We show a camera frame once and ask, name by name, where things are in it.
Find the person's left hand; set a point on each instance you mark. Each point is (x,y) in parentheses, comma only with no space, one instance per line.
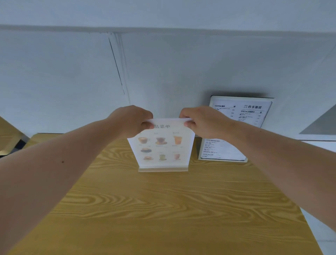
(127,120)

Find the person's right hand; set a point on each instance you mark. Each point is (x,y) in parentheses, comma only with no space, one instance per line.
(210,123)

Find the person's right thumb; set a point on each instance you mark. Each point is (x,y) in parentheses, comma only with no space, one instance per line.
(190,125)

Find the person's left thumb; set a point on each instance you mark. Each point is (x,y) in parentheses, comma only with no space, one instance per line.
(147,125)

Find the white drinks picture menu sheet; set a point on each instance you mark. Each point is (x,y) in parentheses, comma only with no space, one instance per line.
(162,147)

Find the person's right forearm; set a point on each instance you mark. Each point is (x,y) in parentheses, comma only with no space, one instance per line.
(283,163)

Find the person's left forearm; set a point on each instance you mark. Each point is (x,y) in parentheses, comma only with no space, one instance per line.
(52,168)

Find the pale wooden menu holder base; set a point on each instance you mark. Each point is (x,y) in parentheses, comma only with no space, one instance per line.
(163,169)

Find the black-framed text menu stand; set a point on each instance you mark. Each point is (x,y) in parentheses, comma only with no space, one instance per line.
(252,110)

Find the wooden side table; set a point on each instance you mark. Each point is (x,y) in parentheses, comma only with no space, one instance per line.
(7,134)

